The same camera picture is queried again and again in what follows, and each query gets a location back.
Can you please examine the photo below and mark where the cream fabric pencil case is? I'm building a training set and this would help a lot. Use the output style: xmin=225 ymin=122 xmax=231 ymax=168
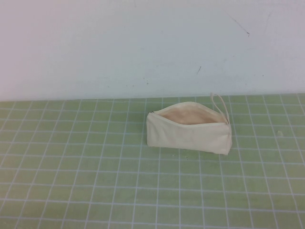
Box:
xmin=146 ymin=93 xmax=232 ymax=156

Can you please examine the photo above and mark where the green grid cutting mat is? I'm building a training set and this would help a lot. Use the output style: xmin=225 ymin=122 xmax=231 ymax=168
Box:
xmin=0 ymin=93 xmax=305 ymax=229

